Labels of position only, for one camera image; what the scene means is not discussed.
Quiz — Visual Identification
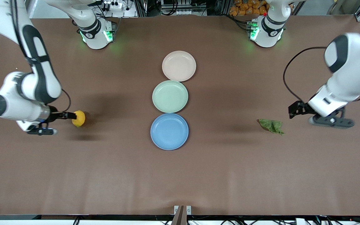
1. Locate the blue plate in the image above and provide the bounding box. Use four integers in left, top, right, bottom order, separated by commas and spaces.
150, 113, 189, 151

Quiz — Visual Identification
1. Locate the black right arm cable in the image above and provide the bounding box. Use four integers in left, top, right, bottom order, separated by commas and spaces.
10, 0, 72, 114

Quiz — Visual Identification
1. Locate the green plate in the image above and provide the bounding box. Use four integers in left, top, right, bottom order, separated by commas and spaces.
152, 80, 189, 113

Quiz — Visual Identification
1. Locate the beige plate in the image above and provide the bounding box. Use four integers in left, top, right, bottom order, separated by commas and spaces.
162, 51, 197, 82

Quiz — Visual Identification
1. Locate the silver metal bracket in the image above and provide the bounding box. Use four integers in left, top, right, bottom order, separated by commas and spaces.
174, 205, 192, 215

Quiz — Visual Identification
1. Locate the brown post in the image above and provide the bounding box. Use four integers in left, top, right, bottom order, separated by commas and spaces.
171, 205, 188, 225

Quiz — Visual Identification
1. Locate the pile of orange objects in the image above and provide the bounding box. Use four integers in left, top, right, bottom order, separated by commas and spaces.
229, 0, 270, 17

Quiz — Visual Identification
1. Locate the green lettuce leaf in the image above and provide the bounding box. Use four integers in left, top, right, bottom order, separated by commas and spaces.
257, 118, 285, 135

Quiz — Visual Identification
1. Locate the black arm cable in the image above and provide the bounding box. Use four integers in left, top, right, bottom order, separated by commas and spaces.
10, 0, 72, 114
282, 47, 329, 103

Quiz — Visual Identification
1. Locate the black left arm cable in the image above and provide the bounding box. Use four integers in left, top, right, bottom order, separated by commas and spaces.
282, 47, 329, 103

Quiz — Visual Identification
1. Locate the white power strip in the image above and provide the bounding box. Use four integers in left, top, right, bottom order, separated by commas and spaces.
103, 0, 124, 10

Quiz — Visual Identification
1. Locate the yellow lemon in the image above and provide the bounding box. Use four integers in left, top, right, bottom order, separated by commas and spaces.
72, 110, 86, 128

